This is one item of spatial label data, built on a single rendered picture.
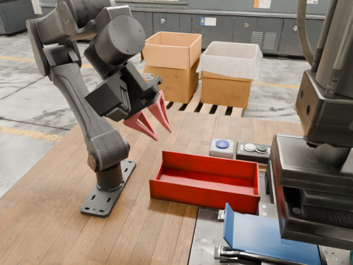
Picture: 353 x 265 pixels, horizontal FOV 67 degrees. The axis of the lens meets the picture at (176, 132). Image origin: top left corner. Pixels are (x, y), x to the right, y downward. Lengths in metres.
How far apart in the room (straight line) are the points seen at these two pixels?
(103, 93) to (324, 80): 0.28
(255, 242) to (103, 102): 0.33
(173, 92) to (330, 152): 2.49
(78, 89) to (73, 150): 0.27
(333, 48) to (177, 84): 2.47
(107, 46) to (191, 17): 4.55
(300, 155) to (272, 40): 4.55
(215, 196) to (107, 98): 0.35
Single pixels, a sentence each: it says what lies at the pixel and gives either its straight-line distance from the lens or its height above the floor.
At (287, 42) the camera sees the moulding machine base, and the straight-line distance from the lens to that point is 4.91.
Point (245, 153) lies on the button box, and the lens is 0.78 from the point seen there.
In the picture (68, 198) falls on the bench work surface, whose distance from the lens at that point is 0.72.
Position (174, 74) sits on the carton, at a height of 0.44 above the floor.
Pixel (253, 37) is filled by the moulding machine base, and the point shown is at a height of 0.34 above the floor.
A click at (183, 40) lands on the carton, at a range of 3.16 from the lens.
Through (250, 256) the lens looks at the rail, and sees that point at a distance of 0.48.
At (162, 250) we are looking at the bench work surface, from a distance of 0.58.
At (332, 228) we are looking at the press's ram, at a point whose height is 1.14.
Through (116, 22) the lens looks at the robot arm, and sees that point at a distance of 0.41.
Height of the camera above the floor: 1.38
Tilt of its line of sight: 32 degrees down
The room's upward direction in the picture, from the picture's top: straight up
